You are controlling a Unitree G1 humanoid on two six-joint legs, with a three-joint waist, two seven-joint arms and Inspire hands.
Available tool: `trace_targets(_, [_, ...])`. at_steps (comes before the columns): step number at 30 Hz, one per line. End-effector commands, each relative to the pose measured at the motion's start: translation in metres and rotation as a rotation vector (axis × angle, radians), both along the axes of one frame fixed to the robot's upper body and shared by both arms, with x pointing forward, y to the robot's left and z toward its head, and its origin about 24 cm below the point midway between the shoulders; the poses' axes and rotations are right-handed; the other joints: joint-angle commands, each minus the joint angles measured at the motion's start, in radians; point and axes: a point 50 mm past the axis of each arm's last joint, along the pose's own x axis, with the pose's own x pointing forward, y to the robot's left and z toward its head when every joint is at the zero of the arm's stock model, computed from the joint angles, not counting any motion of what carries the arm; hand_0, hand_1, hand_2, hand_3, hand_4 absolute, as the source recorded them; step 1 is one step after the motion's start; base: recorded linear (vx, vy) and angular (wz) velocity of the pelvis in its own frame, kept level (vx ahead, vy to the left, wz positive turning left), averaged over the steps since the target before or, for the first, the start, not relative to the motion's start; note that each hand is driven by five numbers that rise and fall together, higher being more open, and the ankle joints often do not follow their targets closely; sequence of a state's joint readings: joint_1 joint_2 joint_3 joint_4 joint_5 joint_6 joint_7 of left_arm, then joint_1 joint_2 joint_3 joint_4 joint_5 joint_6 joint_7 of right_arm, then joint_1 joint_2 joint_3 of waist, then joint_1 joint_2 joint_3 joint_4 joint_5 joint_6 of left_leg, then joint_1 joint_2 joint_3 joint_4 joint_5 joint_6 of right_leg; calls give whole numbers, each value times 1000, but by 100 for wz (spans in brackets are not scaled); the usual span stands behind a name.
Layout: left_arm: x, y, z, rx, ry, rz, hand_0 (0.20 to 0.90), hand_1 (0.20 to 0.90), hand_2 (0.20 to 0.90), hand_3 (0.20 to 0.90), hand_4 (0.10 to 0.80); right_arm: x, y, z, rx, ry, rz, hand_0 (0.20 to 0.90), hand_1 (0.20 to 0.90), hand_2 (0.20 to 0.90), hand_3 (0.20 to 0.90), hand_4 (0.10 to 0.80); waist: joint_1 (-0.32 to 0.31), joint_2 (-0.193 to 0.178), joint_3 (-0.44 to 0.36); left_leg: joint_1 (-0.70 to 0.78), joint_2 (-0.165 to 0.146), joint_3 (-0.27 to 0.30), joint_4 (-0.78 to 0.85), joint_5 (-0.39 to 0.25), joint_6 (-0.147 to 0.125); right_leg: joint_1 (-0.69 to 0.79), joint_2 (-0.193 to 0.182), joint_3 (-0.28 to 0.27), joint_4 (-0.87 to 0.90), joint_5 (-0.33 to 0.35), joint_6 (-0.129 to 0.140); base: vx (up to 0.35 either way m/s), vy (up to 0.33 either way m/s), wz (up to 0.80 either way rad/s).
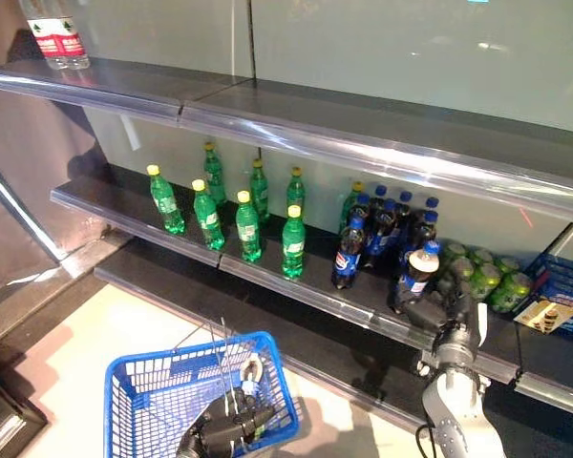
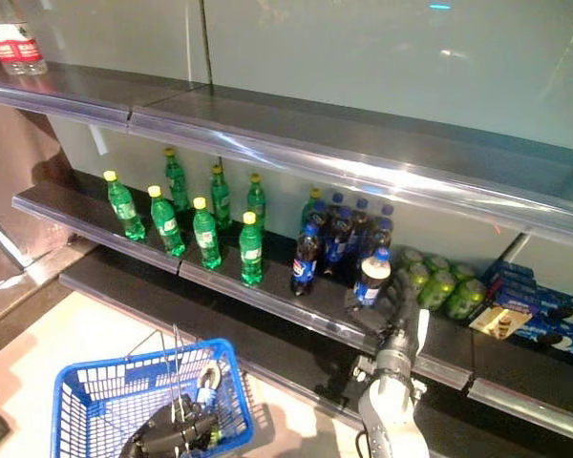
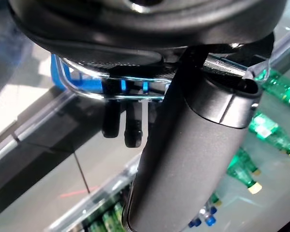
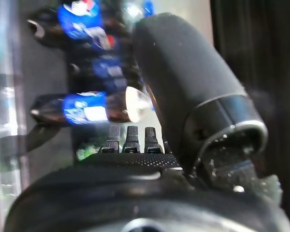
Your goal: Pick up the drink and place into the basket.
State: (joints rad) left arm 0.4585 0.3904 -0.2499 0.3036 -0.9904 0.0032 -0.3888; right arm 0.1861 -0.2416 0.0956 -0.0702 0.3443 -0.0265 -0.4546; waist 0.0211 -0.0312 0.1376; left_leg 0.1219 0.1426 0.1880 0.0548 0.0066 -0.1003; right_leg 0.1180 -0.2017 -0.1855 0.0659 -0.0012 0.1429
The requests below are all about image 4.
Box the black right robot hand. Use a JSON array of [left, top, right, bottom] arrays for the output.
[[3, 13, 290, 232]]

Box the cola bottle blue label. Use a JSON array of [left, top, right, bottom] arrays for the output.
[[26, 0, 155, 53], [69, 54, 142, 91], [29, 86, 156, 126]]

